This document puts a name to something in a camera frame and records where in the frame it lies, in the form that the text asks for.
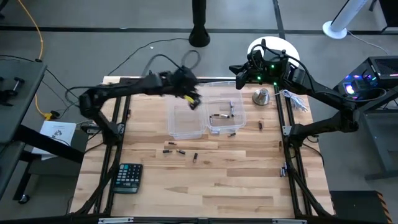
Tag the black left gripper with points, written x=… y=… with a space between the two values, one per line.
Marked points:
x=185 y=81

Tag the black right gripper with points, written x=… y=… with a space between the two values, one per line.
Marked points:
x=259 y=73

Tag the clear plastic bin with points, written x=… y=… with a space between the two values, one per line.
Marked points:
x=186 y=124
x=224 y=126

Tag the black copper battery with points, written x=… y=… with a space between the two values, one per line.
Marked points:
x=167 y=151
x=180 y=152
x=231 y=135
x=260 y=125
x=280 y=146
x=172 y=143
x=195 y=157

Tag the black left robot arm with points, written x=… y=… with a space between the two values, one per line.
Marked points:
x=130 y=85

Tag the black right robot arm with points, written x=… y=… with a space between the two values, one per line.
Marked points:
x=323 y=90

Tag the yellow tag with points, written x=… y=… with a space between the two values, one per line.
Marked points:
x=189 y=99

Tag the metal cone weight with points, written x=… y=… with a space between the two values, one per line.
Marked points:
x=261 y=97

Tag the white round stool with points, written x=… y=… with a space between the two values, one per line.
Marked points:
x=273 y=42

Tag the black pole stand base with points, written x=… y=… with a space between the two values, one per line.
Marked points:
x=199 y=34

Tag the black calculator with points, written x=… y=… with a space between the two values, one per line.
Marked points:
x=127 y=177

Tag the white tower fan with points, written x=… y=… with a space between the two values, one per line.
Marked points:
x=334 y=31

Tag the grey power adapter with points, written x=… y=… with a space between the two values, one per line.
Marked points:
x=90 y=128

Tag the white paper manual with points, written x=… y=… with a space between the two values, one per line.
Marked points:
x=56 y=130

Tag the black computer with lights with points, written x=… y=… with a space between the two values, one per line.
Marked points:
x=385 y=67

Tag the grey metal stand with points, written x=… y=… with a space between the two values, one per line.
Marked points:
x=377 y=140

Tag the grey desk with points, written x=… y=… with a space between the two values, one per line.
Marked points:
x=31 y=102

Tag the black box with hazard stripe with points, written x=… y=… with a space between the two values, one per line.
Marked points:
x=354 y=208

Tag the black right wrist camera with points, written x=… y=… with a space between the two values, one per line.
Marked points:
x=255 y=58

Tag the black aluminium table frame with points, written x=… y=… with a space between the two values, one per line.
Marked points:
x=124 y=81

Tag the black bracket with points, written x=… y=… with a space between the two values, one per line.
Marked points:
x=6 y=93

